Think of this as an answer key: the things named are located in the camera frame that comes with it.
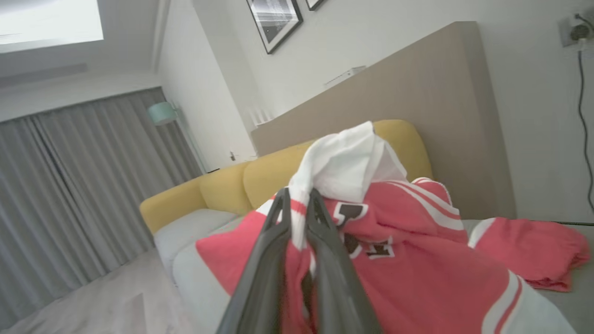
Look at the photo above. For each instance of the medium grey sofa seat cushion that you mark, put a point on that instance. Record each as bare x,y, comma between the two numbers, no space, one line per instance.
199,287

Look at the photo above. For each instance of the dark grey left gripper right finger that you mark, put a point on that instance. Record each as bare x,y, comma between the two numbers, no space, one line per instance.
334,287

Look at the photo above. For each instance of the white router box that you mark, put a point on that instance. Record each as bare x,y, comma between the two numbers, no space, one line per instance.
345,76

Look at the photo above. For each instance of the small black framed picture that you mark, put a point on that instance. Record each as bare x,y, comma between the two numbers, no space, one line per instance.
313,3

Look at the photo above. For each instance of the white slatted railing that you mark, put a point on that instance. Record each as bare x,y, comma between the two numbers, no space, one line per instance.
261,117

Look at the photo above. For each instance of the white wall socket with plug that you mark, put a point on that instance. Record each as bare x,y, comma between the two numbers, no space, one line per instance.
577,31

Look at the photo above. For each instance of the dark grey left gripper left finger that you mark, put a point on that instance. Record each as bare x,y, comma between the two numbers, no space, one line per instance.
264,278

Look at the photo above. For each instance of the large black framed picture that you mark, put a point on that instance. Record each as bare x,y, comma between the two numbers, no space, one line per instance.
274,21

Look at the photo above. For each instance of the grey pleated curtain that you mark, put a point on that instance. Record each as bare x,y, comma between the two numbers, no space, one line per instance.
125,176
28,222

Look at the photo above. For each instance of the bright ceiling light panel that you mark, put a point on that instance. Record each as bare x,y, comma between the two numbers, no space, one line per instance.
46,21

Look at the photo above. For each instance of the narrow yellow sofa backrest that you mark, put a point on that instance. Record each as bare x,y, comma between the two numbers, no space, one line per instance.
225,188

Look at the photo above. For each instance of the yellow sofa end backrest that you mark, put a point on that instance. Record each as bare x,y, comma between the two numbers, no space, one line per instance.
171,206

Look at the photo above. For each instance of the teal shade floor lamp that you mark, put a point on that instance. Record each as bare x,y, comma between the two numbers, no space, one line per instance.
162,113

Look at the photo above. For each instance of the red white hooded sweatshirt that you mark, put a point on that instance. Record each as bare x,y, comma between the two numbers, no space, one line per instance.
417,278

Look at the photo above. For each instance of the small grey sofa seat cushion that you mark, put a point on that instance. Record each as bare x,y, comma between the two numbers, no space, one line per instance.
185,232

